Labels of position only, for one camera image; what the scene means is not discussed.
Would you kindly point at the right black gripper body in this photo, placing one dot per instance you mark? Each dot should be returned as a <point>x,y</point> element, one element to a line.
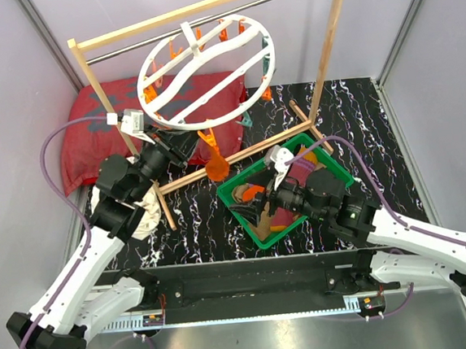
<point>291,197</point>

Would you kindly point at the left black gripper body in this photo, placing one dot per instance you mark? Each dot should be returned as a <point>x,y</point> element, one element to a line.
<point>155,160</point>

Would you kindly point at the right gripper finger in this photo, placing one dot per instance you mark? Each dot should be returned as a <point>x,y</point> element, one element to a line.
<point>261,200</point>
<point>252,212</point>

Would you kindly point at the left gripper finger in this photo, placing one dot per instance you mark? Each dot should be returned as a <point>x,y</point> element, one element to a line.
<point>166,137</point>
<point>183,145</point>

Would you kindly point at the orange clip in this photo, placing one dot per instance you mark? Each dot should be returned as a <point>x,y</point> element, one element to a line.
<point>209,138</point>

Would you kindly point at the orange sock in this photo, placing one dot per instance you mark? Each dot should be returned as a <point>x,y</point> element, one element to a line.
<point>217,168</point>
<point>249,193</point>

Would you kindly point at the white round sock hanger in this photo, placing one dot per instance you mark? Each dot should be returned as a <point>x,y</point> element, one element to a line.
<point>237,43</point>

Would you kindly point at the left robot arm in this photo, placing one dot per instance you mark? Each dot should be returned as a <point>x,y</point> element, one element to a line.
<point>62,318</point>

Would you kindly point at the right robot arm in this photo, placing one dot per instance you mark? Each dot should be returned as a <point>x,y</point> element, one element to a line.
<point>393,248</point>

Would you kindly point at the teal clip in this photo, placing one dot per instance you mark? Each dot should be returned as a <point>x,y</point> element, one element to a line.
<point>246,120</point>

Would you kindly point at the green plastic tray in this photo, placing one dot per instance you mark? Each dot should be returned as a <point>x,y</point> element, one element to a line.
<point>224,191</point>

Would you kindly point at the tan sock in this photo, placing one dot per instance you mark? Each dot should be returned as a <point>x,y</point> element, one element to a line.
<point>262,230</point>

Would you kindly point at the purple striped sock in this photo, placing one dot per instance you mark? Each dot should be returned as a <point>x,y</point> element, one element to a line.
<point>297,175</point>

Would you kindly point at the white crumpled cloth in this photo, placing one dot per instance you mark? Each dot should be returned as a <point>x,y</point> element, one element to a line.
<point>151,215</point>

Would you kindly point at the red patterned pillow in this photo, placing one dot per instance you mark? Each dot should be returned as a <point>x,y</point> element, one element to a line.
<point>86,144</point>

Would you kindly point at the wooden clothes rack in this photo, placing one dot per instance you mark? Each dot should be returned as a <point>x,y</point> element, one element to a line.
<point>198,16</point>

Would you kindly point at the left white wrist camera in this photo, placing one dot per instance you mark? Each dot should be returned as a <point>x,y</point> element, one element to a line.
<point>130,122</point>

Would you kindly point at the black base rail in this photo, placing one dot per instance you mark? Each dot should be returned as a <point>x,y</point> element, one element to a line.
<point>252,290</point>

